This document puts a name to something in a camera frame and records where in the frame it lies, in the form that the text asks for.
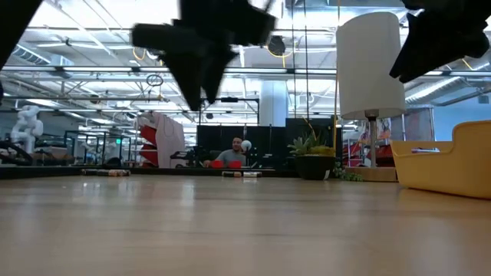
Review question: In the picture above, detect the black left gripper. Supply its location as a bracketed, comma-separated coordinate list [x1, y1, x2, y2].
[131, 0, 278, 113]

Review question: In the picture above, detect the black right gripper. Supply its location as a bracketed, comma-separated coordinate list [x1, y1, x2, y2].
[388, 0, 491, 84]

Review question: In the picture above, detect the black gantry stand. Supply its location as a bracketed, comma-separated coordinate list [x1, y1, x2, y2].
[213, 96, 261, 127]

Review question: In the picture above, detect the white cylindrical table lamp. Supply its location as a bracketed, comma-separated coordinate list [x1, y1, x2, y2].
[336, 11, 407, 183]

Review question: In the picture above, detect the red rack with pale cover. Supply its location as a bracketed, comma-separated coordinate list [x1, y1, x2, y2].
[137, 110, 188, 169]

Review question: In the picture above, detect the white building column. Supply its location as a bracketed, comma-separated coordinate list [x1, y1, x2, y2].
[259, 79, 289, 128]

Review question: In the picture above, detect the black desk equipment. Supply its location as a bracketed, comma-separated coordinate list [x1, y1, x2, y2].
[170, 145, 211, 169]

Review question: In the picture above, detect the person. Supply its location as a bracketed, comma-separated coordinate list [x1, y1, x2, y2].
[202, 136, 249, 169]

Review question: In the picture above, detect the black partition curtain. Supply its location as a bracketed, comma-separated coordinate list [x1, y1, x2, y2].
[196, 117, 343, 170]

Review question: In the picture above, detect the long ceiling light strip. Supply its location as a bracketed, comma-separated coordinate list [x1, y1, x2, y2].
[0, 64, 491, 77]

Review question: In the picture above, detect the red storage shelf rack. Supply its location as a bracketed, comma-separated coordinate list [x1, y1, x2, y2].
[342, 117, 396, 169]

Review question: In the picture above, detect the yellow plastic bin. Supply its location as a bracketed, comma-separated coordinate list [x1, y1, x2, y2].
[390, 120, 491, 201]

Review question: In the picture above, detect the potted succulent plant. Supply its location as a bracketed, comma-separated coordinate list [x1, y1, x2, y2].
[286, 128, 364, 182]

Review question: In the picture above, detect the white robot figure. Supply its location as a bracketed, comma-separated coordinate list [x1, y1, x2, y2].
[10, 104, 44, 155]

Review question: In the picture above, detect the silver ventilation duct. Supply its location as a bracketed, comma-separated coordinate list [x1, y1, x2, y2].
[11, 35, 74, 67]
[404, 75, 491, 107]

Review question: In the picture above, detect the black hanging ring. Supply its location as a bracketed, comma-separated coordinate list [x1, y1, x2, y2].
[145, 73, 165, 88]

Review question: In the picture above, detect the black ceiling cable reel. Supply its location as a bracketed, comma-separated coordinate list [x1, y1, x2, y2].
[266, 34, 287, 58]

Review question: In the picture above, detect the black hanging cable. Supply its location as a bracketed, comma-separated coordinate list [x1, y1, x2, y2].
[291, 0, 297, 120]
[304, 0, 310, 123]

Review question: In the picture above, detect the black frame workstation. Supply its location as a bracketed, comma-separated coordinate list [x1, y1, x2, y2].
[63, 130, 133, 168]

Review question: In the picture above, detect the black curved cable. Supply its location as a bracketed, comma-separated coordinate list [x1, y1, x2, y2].
[0, 140, 35, 166]

